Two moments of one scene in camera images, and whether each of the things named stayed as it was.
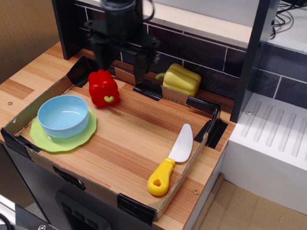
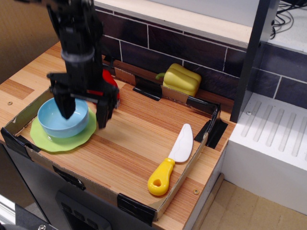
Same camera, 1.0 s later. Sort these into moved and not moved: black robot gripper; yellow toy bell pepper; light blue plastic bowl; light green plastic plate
Moved: black robot gripper
Not moved: light blue plastic bowl; yellow toy bell pepper; light green plastic plate
